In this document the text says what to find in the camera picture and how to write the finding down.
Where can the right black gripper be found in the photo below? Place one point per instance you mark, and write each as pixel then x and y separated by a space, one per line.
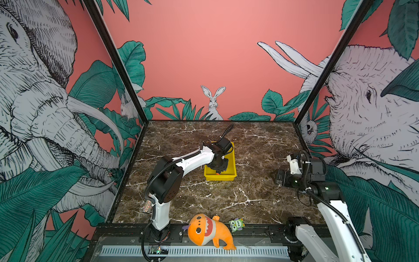
pixel 287 173

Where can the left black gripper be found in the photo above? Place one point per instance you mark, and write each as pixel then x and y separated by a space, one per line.
pixel 223 167

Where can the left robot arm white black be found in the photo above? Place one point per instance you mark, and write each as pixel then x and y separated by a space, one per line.
pixel 165 180

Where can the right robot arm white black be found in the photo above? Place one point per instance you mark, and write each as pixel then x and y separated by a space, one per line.
pixel 307 174

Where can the yellow plastic bin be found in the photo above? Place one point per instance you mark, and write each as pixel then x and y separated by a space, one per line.
pixel 229 174

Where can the small green monster toy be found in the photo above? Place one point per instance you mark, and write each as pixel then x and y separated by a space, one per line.
pixel 236 224

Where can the orange shark plush toy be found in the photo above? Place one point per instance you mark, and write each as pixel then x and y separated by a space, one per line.
pixel 203 229

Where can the small green circuit board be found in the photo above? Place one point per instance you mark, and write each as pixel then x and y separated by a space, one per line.
pixel 158 250

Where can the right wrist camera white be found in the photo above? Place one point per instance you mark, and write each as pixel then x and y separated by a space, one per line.
pixel 294 165

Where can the black front mounting rail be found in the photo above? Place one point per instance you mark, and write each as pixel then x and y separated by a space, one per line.
pixel 176 233

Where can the white slotted cable duct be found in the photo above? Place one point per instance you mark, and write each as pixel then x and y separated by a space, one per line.
pixel 195 251

